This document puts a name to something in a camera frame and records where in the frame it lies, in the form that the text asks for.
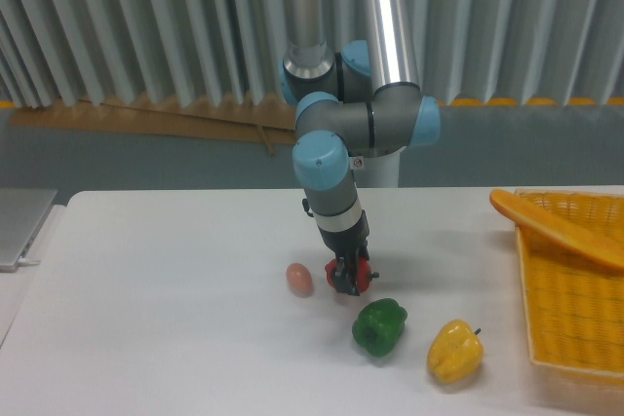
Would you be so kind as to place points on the orange basket handle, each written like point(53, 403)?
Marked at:
point(577, 239)

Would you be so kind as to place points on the silver laptop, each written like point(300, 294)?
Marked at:
point(23, 213)

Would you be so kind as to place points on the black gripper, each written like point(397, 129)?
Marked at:
point(351, 242)

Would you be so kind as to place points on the brown egg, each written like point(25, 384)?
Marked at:
point(299, 280)

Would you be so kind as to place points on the green bell pepper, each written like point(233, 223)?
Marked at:
point(379, 326)

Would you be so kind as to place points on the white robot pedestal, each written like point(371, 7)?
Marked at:
point(376, 172)

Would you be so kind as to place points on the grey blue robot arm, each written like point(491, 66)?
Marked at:
point(363, 102)

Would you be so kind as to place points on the brown cardboard sheet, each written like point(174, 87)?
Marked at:
point(269, 122)

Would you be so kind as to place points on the yellow bell pepper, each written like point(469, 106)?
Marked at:
point(456, 352)

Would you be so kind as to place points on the red bell pepper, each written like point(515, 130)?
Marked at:
point(363, 278)

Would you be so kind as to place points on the yellow woven basket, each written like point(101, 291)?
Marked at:
point(573, 305)

